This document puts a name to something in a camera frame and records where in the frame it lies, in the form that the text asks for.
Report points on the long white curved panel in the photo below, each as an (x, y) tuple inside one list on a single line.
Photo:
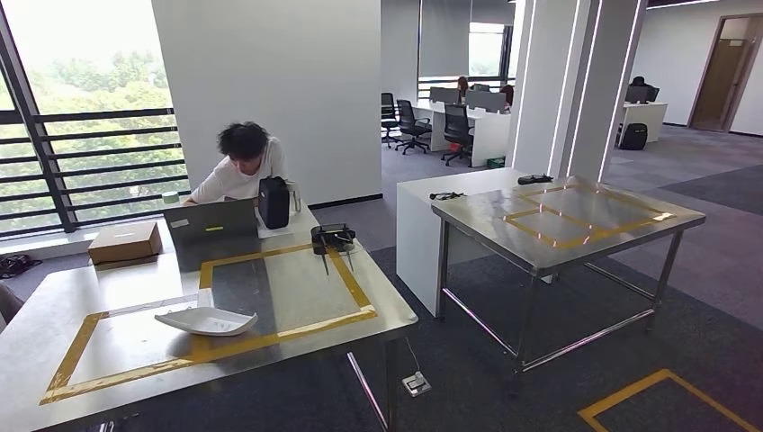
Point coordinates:
[(205, 322)]

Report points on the stainless steel workbench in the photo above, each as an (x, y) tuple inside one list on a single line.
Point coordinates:
[(149, 286)]

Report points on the white cabinet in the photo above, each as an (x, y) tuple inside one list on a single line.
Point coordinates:
[(417, 250)]

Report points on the black router with antennas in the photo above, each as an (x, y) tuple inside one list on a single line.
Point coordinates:
[(332, 237)]

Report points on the large yellow tape rectangle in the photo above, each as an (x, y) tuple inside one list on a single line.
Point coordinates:
[(351, 280)]

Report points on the clear glass cup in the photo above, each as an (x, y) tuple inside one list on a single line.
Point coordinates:
[(294, 198)]

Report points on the stainless steel table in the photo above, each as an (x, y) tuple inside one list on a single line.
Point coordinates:
[(477, 220)]

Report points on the black office chair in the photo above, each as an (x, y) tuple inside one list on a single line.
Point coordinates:
[(410, 122), (387, 107), (456, 128)]

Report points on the black upright case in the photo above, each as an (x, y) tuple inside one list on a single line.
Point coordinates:
[(274, 203)]

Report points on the green plastic crate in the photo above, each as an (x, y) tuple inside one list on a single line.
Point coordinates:
[(496, 163)]

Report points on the white office desk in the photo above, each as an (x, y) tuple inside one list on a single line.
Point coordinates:
[(647, 119), (492, 137)]

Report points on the grey desk partition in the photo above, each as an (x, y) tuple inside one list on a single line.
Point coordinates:
[(486, 101), (444, 95)]

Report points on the person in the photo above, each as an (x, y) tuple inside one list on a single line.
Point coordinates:
[(641, 81), (462, 84), (508, 94), (238, 164)]

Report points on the black remote controller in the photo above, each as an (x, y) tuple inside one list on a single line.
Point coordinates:
[(534, 179)]

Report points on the grey laptop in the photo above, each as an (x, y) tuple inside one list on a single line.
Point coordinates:
[(211, 223)]

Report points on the white floor power strip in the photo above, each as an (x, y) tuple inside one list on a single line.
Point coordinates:
[(416, 384)]

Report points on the green lid cup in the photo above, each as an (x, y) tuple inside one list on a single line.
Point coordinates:
[(170, 198)]

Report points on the brown cardboard box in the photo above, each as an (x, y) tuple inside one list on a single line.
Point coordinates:
[(125, 241)]

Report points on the black backpack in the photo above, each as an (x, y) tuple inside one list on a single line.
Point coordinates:
[(633, 137)]

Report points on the black computer monitor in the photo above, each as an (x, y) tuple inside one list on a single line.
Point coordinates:
[(638, 94)]

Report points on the black window railing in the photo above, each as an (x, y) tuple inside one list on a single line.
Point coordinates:
[(89, 114)]

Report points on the black bag on floor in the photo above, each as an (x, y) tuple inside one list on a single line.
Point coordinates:
[(17, 263)]

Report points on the brown door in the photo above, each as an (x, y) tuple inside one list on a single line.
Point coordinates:
[(724, 74)]

